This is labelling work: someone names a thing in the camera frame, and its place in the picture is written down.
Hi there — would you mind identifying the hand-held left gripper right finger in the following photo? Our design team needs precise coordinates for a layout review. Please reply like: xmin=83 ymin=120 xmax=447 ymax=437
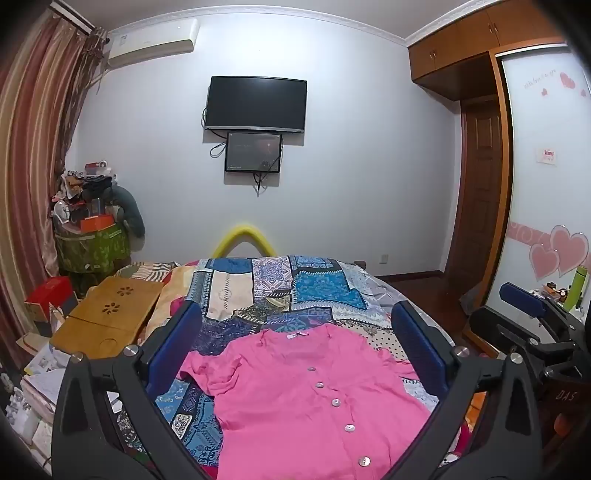
xmin=379 ymin=301 xmax=543 ymax=480

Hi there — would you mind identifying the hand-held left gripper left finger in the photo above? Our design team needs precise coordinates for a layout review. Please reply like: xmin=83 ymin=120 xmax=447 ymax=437
xmin=52 ymin=300 xmax=218 ymax=480

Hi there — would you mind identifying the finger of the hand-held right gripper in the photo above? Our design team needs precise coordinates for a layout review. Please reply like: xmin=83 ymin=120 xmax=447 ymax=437
xmin=465 ymin=306 xmax=557 ymax=361
xmin=499 ymin=282 xmax=575 ymax=340

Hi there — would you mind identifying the pink button shirt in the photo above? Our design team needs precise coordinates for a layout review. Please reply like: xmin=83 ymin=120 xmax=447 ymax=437
xmin=178 ymin=323 xmax=439 ymax=480

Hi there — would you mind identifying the large pink heart decal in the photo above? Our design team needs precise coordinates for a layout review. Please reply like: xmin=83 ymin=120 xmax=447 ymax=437
xmin=529 ymin=242 xmax=562 ymax=281
xmin=549 ymin=224 xmax=590 ymax=278

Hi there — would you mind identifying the green bottle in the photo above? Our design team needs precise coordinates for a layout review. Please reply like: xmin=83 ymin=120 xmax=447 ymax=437
xmin=567 ymin=266 xmax=590 ymax=311

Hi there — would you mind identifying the wooden folding table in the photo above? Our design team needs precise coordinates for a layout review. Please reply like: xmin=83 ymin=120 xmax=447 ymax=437
xmin=50 ymin=275 xmax=166 ymax=361

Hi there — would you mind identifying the grey checked bed sheet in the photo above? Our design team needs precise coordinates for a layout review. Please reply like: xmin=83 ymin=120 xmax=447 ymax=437
xmin=353 ymin=262 xmax=404 ymax=319

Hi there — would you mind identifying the brown wooden door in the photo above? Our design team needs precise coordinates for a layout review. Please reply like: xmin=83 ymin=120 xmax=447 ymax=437
xmin=444 ymin=97 xmax=505 ymax=283

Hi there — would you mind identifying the blue patchwork blanket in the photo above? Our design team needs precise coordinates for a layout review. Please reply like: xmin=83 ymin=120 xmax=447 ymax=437
xmin=115 ymin=255 xmax=439 ymax=480

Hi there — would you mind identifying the green storage bag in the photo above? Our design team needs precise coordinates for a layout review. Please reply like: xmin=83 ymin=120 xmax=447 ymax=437
xmin=55 ymin=226 xmax=133 ymax=274

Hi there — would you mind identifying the red box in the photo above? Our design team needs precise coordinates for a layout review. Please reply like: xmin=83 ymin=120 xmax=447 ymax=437
xmin=24 ymin=277 xmax=79 ymax=337

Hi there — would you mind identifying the pile of white papers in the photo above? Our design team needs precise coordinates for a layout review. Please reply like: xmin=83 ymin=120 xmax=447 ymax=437
xmin=0 ymin=332 xmax=72 ymax=462

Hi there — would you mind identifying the grey plush toy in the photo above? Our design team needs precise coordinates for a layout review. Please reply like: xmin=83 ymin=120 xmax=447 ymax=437
xmin=108 ymin=185 xmax=147 ymax=253

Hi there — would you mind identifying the orange box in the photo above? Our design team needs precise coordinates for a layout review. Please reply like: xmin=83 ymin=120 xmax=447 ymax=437
xmin=79 ymin=215 xmax=114 ymax=233

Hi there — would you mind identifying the wooden wardrobe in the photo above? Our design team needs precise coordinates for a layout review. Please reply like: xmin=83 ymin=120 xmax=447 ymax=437
xmin=407 ymin=0 xmax=591 ymax=324

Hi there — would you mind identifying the pile of household clutter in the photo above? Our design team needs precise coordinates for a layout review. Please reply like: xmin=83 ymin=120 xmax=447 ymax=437
xmin=48 ymin=159 xmax=116 ymax=232

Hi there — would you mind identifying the striped brown curtain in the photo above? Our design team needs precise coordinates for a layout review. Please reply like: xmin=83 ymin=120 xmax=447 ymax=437
xmin=0 ymin=9 xmax=110 ymax=370

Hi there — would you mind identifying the white air conditioner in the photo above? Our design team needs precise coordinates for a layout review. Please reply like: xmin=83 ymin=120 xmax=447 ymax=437
xmin=107 ymin=18 xmax=200 ymax=70

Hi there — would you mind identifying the yellow foam ring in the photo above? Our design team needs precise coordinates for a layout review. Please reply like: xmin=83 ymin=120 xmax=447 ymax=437
xmin=211 ymin=223 xmax=278 ymax=258

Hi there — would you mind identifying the black monitor cable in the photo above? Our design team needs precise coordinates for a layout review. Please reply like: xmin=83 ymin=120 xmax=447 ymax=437
xmin=252 ymin=157 xmax=280 ymax=198

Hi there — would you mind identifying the black television cable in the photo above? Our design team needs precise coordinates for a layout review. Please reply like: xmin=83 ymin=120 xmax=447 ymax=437
xmin=201 ymin=107 xmax=228 ymax=158

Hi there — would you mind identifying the small black wall monitor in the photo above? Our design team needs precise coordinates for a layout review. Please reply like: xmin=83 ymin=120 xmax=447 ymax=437
xmin=225 ymin=132 xmax=283 ymax=174

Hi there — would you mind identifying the black wall television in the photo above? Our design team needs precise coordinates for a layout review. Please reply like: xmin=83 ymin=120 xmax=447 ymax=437
xmin=204 ymin=76 xmax=308 ymax=134

